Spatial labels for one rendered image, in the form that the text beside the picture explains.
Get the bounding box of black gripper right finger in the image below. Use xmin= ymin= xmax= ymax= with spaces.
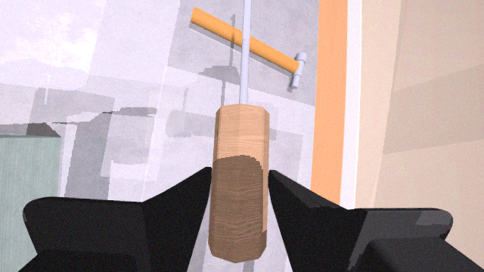
xmin=268 ymin=170 xmax=454 ymax=272

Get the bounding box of wooden-handled metal rod tool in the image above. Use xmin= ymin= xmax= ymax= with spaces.
xmin=208 ymin=0 xmax=270 ymax=263

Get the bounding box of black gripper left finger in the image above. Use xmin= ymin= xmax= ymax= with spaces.
xmin=23 ymin=167 xmax=212 ymax=272

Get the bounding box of small hammer with orange handle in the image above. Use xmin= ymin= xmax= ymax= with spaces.
xmin=191 ymin=7 xmax=307 ymax=89

